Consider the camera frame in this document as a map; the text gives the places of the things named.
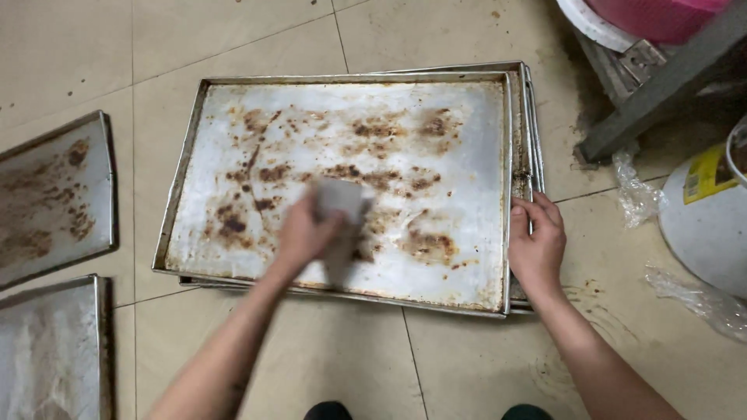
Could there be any stack of metal baking trays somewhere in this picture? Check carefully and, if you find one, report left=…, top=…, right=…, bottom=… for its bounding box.
left=180, top=60, right=546, bottom=316

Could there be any white bucket with yellow label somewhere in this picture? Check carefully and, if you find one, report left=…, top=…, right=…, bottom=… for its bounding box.
left=658, top=117, right=747, bottom=299

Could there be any person's black shoe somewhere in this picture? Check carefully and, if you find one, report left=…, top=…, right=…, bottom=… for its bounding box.
left=303, top=401, right=354, bottom=420
left=501, top=404, right=552, bottom=420

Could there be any person's black right shoe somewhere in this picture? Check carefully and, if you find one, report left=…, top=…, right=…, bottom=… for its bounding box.
left=501, top=404, right=552, bottom=420

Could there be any clear plastic wrap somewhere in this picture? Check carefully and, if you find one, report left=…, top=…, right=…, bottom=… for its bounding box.
left=612, top=146, right=670, bottom=229
left=645, top=265, right=747, bottom=344

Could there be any stained metal baking tray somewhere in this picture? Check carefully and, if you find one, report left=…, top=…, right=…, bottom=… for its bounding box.
left=152, top=71, right=514, bottom=319

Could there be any metal scraper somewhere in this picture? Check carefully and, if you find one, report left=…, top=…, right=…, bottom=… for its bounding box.
left=315, top=177, right=374, bottom=234

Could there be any rusty metal baking tray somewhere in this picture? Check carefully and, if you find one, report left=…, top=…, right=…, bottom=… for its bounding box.
left=0, top=110, right=117, bottom=291

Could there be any white plastic tub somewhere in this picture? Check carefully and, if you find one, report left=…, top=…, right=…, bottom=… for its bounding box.
left=556, top=0, right=640, bottom=54

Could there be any person's left hand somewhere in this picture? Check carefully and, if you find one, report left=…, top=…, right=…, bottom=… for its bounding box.
left=275, top=185, right=346, bottom=275

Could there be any clean metal baking tray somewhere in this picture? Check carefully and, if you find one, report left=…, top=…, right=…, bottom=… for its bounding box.
left=0, top=274, right=113, bottom=420

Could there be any pink plastic basin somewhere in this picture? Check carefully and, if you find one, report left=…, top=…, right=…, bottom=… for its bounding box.
left=585, top=0, right=730, bottom=46

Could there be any person's black left shoe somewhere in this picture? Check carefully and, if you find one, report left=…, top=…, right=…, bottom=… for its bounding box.
left=303, top=401, right=354, bottom=420

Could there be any grey metal table frame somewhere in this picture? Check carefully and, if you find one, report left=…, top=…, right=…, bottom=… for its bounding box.
left=575, top=0, right=747, bottom=164

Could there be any person's right hand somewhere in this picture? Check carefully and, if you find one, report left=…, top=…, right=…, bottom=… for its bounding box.
left=508, top=191, right=567, bottom=292

